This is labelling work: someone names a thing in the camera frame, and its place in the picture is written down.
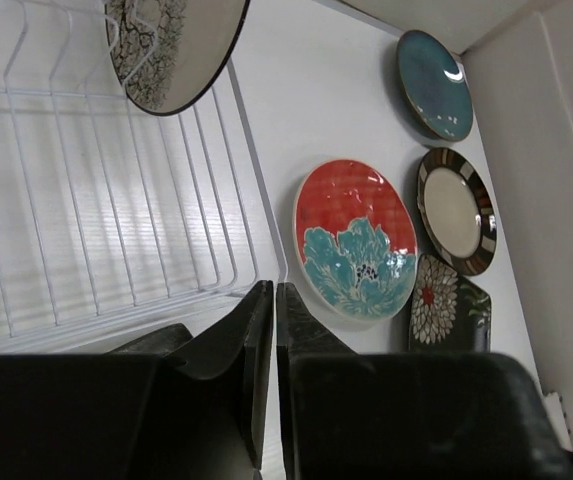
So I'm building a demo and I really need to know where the red plate with teal flower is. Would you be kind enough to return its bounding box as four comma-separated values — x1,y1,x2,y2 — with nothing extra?
292,159,419,324

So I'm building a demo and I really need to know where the striped dark rim plate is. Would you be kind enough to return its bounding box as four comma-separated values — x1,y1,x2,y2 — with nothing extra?
416,147,498,276

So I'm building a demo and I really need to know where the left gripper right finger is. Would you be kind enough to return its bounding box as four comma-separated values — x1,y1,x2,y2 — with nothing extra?
276,283,573,479

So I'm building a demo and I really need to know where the teal round plate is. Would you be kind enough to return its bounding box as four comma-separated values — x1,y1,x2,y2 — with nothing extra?
395,30,474,142

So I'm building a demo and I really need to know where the white wire dish rack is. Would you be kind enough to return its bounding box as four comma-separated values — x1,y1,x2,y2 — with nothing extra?
0,1,287,353

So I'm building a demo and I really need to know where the black square floral plate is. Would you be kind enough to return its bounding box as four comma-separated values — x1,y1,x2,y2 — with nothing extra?
408,254,492,352

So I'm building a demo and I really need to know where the cream plate with tree pattern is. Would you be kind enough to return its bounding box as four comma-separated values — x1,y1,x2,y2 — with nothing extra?
104,0,250,116

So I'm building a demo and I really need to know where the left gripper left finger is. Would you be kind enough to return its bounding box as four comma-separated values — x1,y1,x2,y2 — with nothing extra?
100,280,274,470

